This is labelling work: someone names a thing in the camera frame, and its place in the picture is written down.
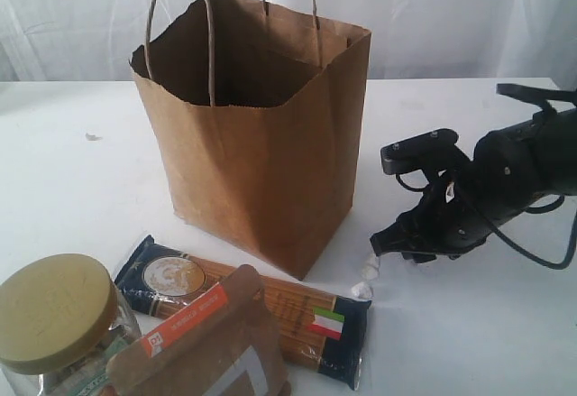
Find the brown kraft pouch orange label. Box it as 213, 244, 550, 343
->
106, 264, 292, 395

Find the spaghetti packet dark blue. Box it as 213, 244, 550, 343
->
114, 235, 371, 390

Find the white curtain backdrop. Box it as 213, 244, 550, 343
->
1, 0, 576, 88

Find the glass jar gold lid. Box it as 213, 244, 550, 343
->
1, 253, 142, 395

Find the small white paper scrap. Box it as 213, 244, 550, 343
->
85, 133, 103, 142

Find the brown paper bag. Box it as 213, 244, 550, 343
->
130, 0, 371, 279

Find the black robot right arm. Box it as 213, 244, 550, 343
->
370, 83, 576, 270

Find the black camera cable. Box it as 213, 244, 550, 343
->
396, 168, 577, 271

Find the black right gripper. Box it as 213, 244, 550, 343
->
369, 174, 497, 265

